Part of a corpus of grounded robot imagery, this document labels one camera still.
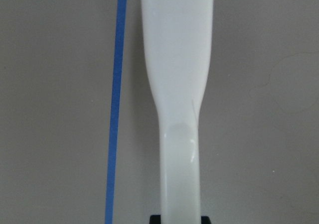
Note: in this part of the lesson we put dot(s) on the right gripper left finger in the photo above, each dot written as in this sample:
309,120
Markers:
155,219

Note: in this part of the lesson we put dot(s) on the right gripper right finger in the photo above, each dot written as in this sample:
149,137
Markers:
205,220

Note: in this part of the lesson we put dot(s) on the beige hand brush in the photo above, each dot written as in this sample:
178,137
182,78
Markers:
177,42

